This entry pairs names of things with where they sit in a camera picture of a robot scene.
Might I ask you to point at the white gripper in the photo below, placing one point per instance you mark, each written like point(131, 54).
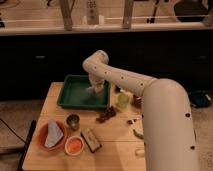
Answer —
point(98, 87)

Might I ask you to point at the blue sponge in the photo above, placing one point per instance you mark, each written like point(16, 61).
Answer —
point(90, 90)

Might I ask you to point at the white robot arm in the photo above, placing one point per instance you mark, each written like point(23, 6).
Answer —
point(169, 136)

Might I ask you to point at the green plastic tray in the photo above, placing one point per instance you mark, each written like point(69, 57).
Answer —
point(73, 94)

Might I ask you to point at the bunch of dark grapes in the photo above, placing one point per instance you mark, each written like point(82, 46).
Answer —
point(107, 114)

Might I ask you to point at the light green cup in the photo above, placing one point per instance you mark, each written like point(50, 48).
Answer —
point(122, 100)

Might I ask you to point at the dark red bowl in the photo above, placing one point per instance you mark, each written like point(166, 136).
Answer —
point(136, 101)

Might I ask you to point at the small metal cup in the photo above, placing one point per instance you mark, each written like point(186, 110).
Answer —
point(73, 121)

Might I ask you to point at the metal spoon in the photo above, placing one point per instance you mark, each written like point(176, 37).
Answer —
point(132, 121)

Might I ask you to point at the black rectangular brush block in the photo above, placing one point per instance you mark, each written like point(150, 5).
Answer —
point(91, 140)

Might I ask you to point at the small white orange bowl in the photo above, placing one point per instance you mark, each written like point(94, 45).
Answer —
point(74, 146)

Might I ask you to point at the white folded cloth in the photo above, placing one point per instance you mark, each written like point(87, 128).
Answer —
point(54, 134)

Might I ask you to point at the white remote on shelf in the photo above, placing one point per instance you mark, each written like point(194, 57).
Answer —
point(92, 12)

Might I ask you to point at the blue device on floor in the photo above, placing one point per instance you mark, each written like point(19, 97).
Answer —
point(200, 99)

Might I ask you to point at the dark handled white utensil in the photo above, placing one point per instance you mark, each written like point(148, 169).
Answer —
point(118, 89)

